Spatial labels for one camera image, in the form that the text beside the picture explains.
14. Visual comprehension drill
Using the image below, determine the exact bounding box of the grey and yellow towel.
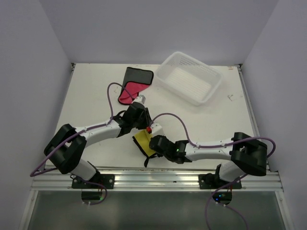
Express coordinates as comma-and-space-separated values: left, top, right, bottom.
132, 129, 158, 168

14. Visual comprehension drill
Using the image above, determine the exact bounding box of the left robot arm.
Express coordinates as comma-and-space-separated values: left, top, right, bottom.
44, 102, 151, 188

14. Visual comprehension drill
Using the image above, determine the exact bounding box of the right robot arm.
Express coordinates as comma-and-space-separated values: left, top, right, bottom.
149, 132, 267, 188

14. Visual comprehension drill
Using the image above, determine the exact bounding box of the grey and pink towel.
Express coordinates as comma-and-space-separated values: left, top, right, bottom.
118, 67, 154, 105

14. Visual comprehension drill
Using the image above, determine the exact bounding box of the white plastic basket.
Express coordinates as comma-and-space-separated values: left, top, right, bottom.
154, 51, 224, 106

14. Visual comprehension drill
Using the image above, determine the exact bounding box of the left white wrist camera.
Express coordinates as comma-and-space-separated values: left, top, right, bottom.
133, 94, 146, 105

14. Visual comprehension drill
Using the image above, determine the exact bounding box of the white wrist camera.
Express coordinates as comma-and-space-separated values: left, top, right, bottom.
145, 123, 165, 138
133, 94, 146, 105

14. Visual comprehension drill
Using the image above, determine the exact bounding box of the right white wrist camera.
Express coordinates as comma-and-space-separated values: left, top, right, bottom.
145, 123, 165, 138

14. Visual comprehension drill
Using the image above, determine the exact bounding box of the aluminium mounting rail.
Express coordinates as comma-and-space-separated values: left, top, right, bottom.
31, 167, 283, 192

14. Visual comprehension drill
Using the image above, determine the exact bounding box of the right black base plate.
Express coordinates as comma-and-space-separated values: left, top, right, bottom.
198, 164, 229, 189

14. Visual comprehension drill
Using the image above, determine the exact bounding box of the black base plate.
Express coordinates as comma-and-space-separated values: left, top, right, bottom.
198, 164, 229, 189
71, 173, 115, 189

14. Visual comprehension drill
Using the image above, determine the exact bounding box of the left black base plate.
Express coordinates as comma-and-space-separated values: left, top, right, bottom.
71, 173, 115, 189

